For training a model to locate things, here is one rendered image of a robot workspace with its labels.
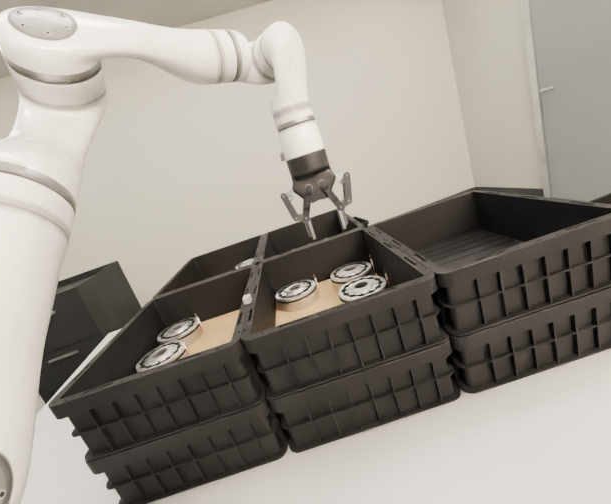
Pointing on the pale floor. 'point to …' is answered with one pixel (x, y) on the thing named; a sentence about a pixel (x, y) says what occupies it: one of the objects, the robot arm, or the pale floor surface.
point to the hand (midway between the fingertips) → (327, 226)
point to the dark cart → (83, 321)
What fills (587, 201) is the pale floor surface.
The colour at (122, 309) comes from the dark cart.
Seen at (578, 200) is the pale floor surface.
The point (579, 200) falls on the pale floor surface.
